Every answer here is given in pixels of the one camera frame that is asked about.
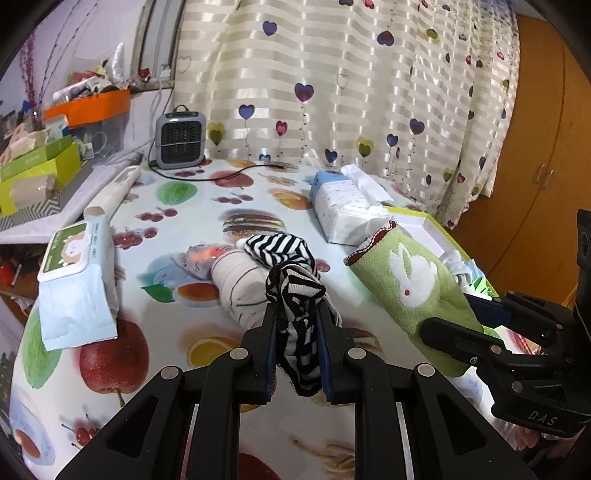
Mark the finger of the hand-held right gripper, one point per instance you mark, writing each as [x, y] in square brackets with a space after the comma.
[457, 339]
[489, 310]

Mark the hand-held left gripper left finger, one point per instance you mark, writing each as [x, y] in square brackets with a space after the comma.
[272, 383]

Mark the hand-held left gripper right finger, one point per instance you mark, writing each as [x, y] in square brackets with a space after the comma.
[325, 378]

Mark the blue face mask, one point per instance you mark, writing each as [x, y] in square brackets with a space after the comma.
[475, 274]

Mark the green rabbit towel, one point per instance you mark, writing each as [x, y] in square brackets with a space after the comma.
[406, 277]

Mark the black white striped sock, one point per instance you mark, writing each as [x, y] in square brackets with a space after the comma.
[295, 295]

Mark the beige sock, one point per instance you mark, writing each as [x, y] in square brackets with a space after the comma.
[240, 286]

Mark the green-edged white box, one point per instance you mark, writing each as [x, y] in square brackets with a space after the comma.
[429, 221]

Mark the clear plastic item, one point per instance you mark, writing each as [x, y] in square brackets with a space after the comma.
[203, 261]

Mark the wooden wardrobe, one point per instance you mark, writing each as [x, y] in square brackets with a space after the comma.
[531, 161]

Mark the white tissue pack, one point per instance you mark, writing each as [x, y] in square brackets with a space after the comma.
[341, 207]

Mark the fruit print tablecloth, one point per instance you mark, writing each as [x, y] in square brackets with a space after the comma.
[184, 221]

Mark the wet wipes pack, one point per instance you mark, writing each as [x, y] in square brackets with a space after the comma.
[69, 295]

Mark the white wrapped roll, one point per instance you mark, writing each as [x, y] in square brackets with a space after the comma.
[113, 191]

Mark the grey desk heater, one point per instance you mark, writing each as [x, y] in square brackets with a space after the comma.
[181, 138]

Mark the heart print striped curtain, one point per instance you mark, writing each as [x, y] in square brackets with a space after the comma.
[323, 92]

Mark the grey chevron tray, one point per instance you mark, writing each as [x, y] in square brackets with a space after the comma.
[46, 207]

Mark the clear storage container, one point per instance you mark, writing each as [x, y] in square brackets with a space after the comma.
[111, 136]

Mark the green cardboard box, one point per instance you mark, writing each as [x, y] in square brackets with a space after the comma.
[69, 161]

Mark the green cardboard box lid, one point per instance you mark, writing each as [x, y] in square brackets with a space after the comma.
[37, 157]

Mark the orange plastic bin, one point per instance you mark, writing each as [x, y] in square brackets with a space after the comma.
[92, 107]

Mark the pile of packets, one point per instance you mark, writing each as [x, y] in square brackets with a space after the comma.
[87, 85]

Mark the purple decorative twigs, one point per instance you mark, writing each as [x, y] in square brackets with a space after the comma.
[30, 69]

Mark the window frame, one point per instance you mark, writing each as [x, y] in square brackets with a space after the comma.
[157, 37]

